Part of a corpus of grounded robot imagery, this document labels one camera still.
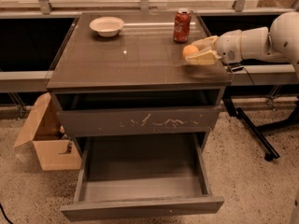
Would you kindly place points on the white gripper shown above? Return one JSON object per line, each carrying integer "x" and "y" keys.
{"x": 229, "y": 47}

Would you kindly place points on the orange fruit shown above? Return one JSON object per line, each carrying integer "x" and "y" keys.
{"x": 189, "y": 50}

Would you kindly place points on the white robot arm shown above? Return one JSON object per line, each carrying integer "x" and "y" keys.
{"x": 279, "y": 43}

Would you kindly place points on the grey drawer cabinet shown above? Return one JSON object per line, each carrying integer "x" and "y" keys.
{"x": 141, "y": 67}

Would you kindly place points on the scratched grey top drawer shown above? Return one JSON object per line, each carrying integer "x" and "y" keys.
{"x": 111, "y": 122}

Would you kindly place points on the open grey middle drawer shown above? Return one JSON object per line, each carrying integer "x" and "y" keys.
{"x": 154, "y": 175}

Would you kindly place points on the black plug on ledge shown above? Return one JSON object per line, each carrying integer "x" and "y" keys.
{"x": 234, "y": 67}

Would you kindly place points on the red soda can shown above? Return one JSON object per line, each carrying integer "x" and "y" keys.
{"x": 182, "y": 25}

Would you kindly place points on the white paper bowl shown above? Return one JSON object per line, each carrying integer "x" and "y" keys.
{"x": 107, "y": 26}

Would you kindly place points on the black metal stand leg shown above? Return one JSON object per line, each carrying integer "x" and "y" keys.
{"x": 269, "y": 152}

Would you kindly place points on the open cardboard box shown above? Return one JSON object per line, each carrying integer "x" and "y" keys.
{"x": 42, "y": 128}

